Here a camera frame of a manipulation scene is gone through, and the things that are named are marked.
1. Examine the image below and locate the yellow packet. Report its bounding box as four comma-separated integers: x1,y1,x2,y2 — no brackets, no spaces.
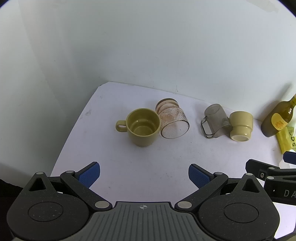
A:
277,122,296,154

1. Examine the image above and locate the olive green mug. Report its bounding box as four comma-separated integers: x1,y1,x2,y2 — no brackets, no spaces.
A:
116,108,161,147

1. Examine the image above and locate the cream ceramic cup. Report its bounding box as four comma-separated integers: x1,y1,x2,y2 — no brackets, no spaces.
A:
229,111,254,142

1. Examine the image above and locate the pink textured glass cup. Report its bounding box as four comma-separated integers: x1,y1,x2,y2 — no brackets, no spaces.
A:
155,98,190,139

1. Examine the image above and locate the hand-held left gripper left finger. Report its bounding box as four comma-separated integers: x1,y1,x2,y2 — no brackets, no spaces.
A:
23,162,113,211

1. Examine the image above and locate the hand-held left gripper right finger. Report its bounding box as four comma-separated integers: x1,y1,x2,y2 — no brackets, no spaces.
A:
174,163,265,211

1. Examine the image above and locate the grey transparent plastic mug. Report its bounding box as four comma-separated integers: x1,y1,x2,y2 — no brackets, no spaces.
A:
200,103,233,139

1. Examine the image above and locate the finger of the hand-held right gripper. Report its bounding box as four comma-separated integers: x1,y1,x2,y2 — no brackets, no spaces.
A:
283,151,296,166
245,159,296,181

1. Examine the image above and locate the olive oil bottle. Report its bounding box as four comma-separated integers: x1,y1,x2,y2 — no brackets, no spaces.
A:
261,94,296,138

